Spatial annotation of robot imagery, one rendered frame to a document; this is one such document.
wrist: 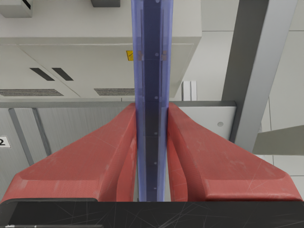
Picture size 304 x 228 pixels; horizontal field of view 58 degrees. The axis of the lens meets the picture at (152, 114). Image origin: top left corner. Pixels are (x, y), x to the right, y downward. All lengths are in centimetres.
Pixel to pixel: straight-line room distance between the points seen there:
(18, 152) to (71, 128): 7
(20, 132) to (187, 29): 35
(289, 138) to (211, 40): 68
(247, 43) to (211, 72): 94
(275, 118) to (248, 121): 96
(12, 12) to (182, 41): 31
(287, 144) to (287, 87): 63
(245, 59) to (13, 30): 44
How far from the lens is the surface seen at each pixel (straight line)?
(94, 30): 53
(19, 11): 56
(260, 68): 23
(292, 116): 125
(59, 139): 28
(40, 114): 27
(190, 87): 81
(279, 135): 69
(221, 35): 124
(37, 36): 56
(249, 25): 24
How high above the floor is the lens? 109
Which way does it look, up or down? 82 degrees down
